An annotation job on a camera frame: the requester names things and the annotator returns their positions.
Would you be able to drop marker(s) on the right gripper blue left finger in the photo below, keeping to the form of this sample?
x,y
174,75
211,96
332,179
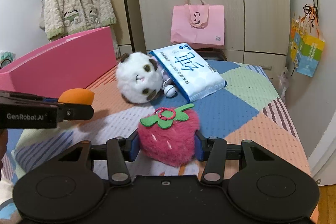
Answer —
x,y
134,146

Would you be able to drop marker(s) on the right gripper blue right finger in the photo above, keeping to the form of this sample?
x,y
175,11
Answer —
x,y
200,146

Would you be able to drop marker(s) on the pink strawberry plush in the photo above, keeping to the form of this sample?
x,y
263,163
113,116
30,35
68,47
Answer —
x,y
168,135

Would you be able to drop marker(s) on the orange makeup sponge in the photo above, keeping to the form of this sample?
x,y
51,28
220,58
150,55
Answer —
x,y
77,96

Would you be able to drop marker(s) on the teal tote bag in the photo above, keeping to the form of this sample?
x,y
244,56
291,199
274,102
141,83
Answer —
x,y
6,58

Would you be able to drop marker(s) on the colourful patchwork table cloth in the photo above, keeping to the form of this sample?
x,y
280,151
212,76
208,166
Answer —
x,y
80,172

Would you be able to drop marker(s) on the large blue white tissue pack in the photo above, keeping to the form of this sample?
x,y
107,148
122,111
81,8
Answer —
x,y
192,75

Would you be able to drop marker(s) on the pink cardboard shoe box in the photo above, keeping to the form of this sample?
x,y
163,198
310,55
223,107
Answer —
x,y
74,61

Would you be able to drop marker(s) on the white panda plush ball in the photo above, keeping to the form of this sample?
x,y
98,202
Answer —
x,y
138,78

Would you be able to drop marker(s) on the black suitcase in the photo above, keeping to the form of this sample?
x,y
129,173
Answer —
x,y
212,54

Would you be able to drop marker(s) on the pink paper shopping bag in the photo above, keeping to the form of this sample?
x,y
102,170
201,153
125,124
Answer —
x,y
200,26

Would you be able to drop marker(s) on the white green knitted cardigan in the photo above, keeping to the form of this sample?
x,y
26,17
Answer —
x,y
66,17

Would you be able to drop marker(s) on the colourful hanging gift bag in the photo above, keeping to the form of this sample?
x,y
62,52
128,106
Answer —
x,y
306,43

